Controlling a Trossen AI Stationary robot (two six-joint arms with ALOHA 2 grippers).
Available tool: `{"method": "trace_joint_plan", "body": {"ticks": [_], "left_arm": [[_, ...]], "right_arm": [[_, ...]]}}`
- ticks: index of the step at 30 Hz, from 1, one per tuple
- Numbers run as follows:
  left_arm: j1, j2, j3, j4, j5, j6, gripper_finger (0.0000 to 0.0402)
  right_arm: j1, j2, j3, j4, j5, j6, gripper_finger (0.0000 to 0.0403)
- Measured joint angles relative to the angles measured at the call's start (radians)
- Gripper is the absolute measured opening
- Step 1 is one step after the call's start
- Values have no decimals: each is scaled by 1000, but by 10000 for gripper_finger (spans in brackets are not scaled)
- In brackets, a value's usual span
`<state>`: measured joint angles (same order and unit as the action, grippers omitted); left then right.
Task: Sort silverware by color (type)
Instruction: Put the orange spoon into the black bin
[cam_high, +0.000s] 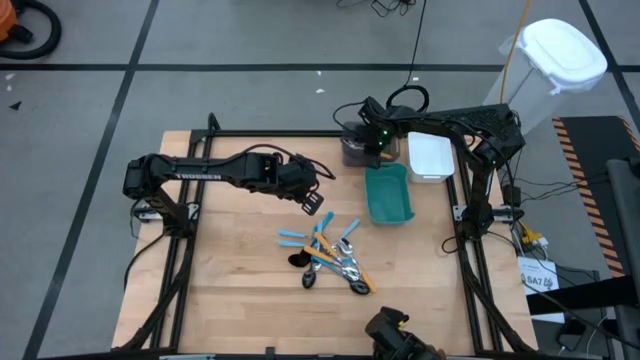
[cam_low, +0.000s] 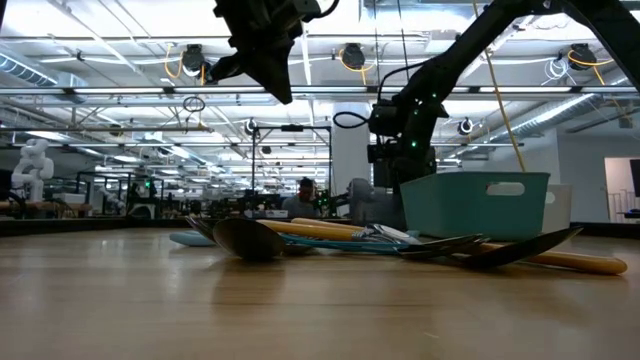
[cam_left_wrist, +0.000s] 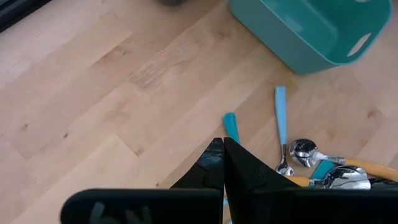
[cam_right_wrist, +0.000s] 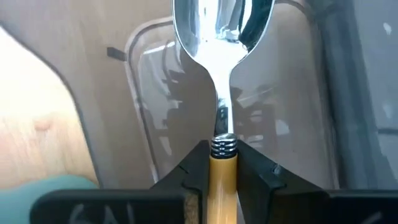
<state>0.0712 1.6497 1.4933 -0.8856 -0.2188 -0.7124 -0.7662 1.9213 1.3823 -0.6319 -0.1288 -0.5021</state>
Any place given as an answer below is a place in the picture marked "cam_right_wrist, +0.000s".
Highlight teal plastic bin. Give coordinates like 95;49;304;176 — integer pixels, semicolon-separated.
0;173;101;224

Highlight yellow handled spoon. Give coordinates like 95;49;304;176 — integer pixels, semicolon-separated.
172;0;276;224

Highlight grey translucent plastic bin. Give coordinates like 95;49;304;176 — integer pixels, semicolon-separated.
0;0;355;191

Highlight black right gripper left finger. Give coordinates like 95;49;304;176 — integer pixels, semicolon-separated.
29;139;210;224

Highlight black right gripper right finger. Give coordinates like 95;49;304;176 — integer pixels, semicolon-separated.
237;139;398;224

